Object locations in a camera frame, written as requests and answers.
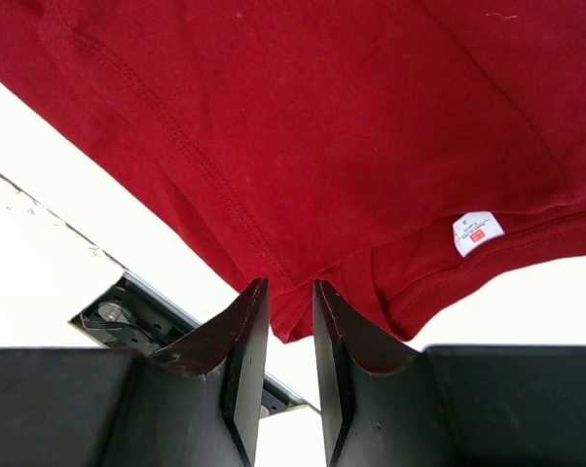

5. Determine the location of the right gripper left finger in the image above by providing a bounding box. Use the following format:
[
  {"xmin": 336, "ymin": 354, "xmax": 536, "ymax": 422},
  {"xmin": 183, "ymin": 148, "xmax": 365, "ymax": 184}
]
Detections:
[{"xmin": 0, "ymin": 277, "xmax": 269, "ymax": 466}]

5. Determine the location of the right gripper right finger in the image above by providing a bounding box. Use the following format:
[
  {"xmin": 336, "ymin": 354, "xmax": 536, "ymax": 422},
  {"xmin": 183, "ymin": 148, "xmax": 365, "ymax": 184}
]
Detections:
[{"xmin": 312, "ymin": 280, "xmax": 586, "ymax": 466}]

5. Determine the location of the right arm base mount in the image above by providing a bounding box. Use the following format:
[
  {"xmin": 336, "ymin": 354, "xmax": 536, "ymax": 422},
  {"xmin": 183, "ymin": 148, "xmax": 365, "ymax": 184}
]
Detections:
[{"xmin": 68, "ymin": 271, "xmax": 311, "ymax": 414}]

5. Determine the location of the red t-shirt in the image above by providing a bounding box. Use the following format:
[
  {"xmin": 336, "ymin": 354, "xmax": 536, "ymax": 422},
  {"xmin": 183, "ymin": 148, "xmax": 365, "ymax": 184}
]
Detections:
[{"xmin": 0, "ymin": 1, "xmax": 586, "ymax": 342}]

